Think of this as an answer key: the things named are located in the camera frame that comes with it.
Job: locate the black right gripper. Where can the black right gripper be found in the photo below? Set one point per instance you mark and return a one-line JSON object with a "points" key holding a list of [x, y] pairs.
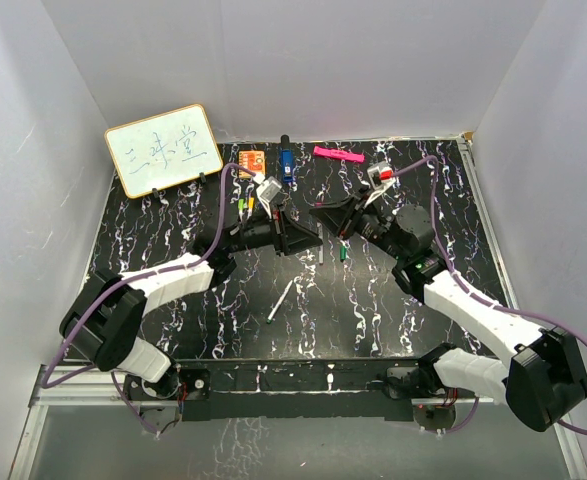
{"points": [[344, 216]]}

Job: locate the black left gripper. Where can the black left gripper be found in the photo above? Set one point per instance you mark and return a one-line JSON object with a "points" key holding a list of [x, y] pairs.
{"points": [[288, 236]]}

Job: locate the white pen magenta end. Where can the white pen magenta end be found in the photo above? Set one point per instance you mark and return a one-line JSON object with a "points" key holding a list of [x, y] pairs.
{"points": [[321, 247]]}

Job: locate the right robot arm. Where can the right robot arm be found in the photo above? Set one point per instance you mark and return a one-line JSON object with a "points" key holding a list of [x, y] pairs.
{"points": [[538, 373]]}

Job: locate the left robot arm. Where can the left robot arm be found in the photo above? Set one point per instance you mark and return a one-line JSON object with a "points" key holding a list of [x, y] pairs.
{"points": [[103, 322]]}

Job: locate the white pen green end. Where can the white pen green end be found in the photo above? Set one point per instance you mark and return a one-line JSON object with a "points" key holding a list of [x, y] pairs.
{"points": [[279, 302]]}

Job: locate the pink flat tool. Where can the pink flat tool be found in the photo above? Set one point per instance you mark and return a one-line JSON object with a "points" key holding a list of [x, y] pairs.
{"points": [[337, 154]]}

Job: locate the blue stapler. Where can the blue stapler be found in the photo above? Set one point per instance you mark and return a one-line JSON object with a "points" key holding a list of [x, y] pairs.
{"points": [[286, 160]]}

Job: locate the orange small notebook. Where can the orange small notebook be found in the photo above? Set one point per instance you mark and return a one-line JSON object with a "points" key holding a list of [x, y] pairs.
{"points": [[254, 161]]}

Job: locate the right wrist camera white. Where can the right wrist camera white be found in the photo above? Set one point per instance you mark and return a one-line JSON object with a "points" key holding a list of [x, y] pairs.
{"points": [[381, 178]]}

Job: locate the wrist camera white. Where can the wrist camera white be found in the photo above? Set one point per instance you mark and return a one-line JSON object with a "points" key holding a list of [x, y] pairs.
{"points": [[381, 178], [266, 191]]}

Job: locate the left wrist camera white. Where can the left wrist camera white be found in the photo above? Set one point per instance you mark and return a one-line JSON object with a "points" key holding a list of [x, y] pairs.
{"points": [[266, 191]]}

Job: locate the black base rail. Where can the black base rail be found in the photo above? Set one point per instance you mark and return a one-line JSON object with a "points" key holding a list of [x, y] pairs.
{"points": [[388, 388]]}

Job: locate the white board yellow frame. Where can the white board yellow frame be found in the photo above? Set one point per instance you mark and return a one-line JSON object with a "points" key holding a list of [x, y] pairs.
{"points": [[163, 150]]}

